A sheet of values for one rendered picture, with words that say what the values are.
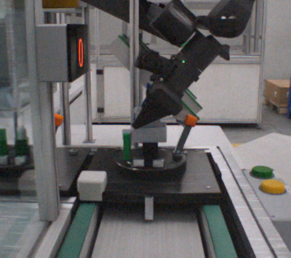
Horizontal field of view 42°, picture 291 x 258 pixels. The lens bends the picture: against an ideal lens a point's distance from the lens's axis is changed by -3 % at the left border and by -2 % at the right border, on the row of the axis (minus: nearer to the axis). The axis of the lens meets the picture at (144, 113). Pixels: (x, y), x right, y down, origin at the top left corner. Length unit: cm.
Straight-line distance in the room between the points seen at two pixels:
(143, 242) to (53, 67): 30
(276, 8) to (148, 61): 894
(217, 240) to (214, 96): 425
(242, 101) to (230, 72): 39
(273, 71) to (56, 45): 922
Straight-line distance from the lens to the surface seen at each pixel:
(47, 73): 48
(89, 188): 65
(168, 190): 65
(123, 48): 94
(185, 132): 73
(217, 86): 476
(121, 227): 65
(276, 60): 961
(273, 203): 66
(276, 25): 956
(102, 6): 95
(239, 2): 70
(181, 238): 63
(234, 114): 486
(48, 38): 48
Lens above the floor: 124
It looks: 13 degrees down
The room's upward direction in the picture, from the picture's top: straight up
